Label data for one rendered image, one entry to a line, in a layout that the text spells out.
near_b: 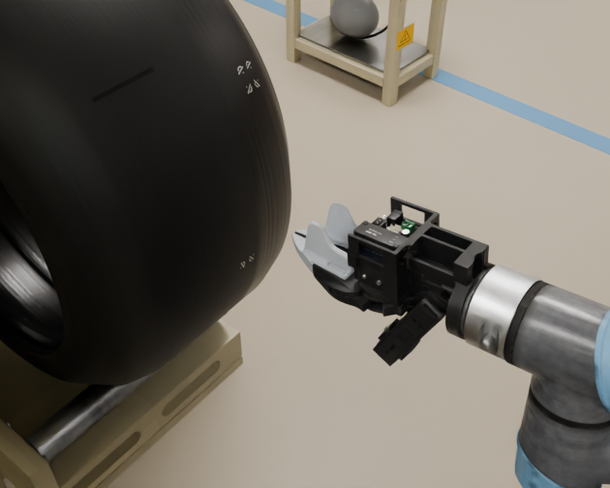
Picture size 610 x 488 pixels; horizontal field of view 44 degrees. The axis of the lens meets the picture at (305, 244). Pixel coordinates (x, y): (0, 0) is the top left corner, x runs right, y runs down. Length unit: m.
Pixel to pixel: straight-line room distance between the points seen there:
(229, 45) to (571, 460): 0.51
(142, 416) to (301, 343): 1.23
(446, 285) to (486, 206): 2.14
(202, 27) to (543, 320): 0.43
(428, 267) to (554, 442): 0.18
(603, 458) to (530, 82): 2.97
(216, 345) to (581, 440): 0.64
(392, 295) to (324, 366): 1.55
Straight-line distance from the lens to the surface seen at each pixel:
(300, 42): 3.50
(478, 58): 3.70
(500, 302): 0.64
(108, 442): 1.09
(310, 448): 2.07
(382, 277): 0.68
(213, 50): 0.80
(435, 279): 0.68
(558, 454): 0.69
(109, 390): 1.07
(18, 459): 1.00
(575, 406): 0.65
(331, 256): 0.73
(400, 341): 0.73
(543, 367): 0.64
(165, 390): 1.12
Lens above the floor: 1.75
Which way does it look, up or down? 43 degrees down
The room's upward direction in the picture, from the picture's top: straight up
